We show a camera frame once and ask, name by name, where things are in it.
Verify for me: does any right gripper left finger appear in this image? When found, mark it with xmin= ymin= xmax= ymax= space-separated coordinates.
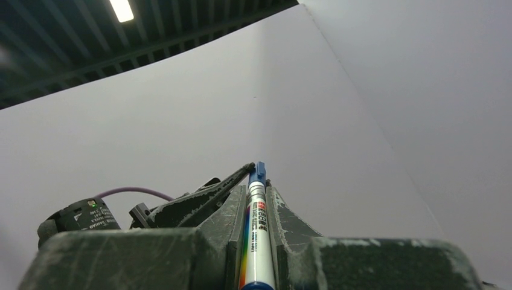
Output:
xmin=19 ymin=185 xmax=246 ymax=289

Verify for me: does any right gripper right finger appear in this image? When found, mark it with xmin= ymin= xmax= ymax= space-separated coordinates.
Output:
xmin=266 ymin=187 xmax=484 ymax=289

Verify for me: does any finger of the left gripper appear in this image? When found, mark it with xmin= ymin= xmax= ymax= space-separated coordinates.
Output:
xmin=129 ymin=163 xmax=256 ymax=229

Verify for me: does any white whiteboard marker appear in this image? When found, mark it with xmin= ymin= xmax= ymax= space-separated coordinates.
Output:
xmin=238 ymin=181 xmax=276 ymax=289

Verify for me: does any blue marker cap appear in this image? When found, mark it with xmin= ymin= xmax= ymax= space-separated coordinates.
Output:
xmin=248 ymin=161 xmax=266 ymax=189

